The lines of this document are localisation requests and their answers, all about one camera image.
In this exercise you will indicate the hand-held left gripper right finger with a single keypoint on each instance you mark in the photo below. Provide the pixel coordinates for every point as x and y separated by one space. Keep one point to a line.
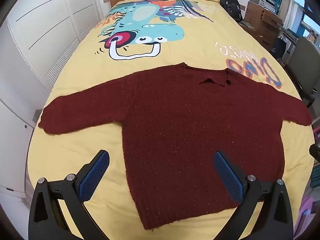
230 177

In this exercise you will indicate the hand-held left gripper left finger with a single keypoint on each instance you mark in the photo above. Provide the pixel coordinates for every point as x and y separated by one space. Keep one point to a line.
93 177

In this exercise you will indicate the dark red knitted sweater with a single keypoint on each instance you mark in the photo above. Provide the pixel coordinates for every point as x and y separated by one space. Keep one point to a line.
175 125

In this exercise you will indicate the pink purple floor mat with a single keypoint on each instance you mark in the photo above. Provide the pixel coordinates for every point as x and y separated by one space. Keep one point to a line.
308 217

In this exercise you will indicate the grey chair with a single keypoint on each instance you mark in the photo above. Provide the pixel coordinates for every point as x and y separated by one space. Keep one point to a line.
300 60

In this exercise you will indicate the dark carrier bag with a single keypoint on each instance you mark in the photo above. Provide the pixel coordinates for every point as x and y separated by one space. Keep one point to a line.
278 46

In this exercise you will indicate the yellow printed dinosaur blanket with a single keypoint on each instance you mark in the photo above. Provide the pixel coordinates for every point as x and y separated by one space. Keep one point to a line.
200 52

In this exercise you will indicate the wooden drawer cabinet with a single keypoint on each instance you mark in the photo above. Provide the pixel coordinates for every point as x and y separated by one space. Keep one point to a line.
267 25

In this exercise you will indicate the grey printer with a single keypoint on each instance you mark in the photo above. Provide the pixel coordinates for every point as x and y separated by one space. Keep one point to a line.
270 3

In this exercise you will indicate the white wardrobe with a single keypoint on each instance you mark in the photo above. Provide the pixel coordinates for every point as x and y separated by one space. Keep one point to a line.
37 30

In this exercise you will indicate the black backpack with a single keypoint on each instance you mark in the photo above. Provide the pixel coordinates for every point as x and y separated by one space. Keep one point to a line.
231 5

